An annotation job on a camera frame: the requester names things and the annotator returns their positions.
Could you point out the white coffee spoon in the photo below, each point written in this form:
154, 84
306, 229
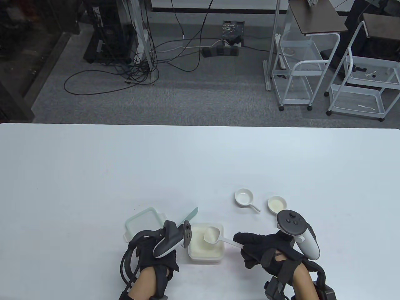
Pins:
212, 234

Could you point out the grey white VR controller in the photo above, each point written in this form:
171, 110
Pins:
168, 242
292, 222

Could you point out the clear container lid green rim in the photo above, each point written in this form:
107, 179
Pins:
140, 220

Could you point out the black foot pedal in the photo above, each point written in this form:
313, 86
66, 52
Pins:
218, 51

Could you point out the black equipment rack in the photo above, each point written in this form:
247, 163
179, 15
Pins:
109, 37

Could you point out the small black gadget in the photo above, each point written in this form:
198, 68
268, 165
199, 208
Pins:
359, 68

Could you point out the person's right forearm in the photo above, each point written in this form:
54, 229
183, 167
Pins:
304, 282

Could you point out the black glove sensor box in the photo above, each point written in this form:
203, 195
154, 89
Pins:
273, 289

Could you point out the person's right hand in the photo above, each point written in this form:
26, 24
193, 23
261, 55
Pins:
265, 247

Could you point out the white desk with black edge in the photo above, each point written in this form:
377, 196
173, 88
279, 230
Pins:
237, 4

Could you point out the mint green dessert spatula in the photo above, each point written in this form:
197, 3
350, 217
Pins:
191, 214

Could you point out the clear plastic sugar container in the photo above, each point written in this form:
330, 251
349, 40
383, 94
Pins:
206, 258

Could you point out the black floor outlet box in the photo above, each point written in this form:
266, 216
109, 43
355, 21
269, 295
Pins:
232, 31

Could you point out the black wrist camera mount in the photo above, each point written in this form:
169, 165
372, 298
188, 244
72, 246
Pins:
326, 292

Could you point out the small white clip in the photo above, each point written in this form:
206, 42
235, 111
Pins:
371, 74

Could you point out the white round measuring scoop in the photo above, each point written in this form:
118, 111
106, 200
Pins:
277, 203
243, 197

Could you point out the person's left forearm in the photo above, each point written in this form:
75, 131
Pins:
145, 284

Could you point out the person's left hand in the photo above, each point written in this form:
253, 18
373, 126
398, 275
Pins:
162, 262

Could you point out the white cart with brown top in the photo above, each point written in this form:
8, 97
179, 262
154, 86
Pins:
382, 26
322, 18

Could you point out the thin white stick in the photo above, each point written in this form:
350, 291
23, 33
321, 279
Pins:
365, 107

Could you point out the silver aluminium frame post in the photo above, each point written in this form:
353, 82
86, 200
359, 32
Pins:
154, 76
268, 78

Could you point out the white sugar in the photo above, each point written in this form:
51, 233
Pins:
200, 245

